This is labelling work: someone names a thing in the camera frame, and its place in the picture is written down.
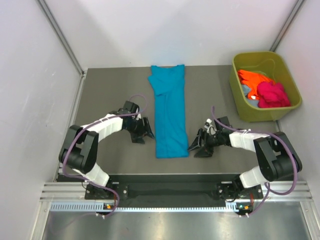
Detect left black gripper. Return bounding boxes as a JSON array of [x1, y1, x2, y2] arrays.
[[125, 116, 155, 144]]

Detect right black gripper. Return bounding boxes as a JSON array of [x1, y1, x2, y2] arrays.
[[187, 128, 223, 158]]

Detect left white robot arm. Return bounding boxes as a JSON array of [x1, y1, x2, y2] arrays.
[[58, 100, 155, 201]]

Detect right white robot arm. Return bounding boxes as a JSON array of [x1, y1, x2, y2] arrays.
[[187, 116, 302, 202]]

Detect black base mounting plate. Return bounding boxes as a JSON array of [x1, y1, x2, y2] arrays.
[[84, 181, 263, 201]]

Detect grey blue t shirt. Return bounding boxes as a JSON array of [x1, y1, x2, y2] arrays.
[[241, 84, 260, 108]]

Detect orange t shirt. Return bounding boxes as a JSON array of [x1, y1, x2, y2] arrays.
[[237, 69, 276, 99]]

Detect magenta t shirt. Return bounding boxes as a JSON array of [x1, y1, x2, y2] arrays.
[[257, 82, 291, 109]]

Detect olive green plastic bin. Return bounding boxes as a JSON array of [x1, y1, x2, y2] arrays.
[[229, 51, 302, 122]]

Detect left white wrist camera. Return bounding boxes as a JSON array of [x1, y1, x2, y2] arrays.
[[135, 113, 142, 121]]

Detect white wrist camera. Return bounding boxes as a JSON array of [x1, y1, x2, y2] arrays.
[[204, 118, 216, 136], [135, 113, 142, 121]]

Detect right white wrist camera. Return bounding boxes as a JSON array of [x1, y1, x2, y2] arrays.
[[204, 118, 216, 136]]

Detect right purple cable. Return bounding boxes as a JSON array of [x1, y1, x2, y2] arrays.
[[211, 105, 300, 217]]

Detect grey slotted cable duct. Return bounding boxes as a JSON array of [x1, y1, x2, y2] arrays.
[[50, 202, 251, 213]]

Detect aluminium frame rail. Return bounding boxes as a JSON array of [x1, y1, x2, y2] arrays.
[[40, 181, 313, 202]]

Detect left corner aluminium post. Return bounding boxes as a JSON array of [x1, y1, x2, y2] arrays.
[[36, 0, 85, 76]]

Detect corner aluminium post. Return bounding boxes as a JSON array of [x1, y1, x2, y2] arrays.
[[269, 0, 306, 52], [36, 0, 85, 76]]

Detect right corner aluminium post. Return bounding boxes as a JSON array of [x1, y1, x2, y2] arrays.
[[269, 0, 306, 52]]

